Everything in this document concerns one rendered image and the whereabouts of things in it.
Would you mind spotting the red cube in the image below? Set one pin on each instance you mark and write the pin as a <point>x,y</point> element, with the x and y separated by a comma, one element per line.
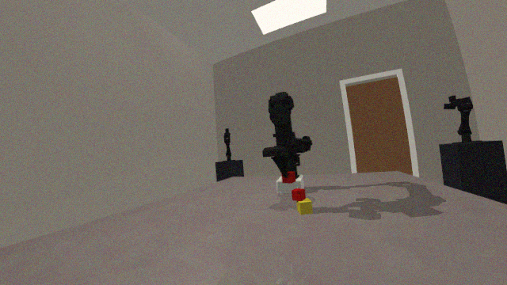
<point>290,178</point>
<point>298,194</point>

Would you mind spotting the yellow cube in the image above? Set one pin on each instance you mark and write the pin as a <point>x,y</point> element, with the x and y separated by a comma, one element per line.
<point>304,207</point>

